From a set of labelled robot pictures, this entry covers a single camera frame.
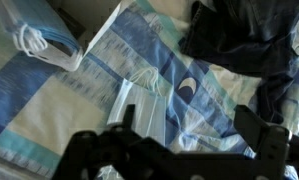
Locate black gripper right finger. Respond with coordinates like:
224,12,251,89
234,103,299,180

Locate blue green checked bedsheet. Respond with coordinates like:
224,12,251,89
0,0,299,180

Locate single blue face mask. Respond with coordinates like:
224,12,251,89
106,65,167,148

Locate dark blue jeans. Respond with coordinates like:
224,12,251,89
178,0,299,125

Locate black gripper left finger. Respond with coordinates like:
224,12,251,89
51,103,175,180

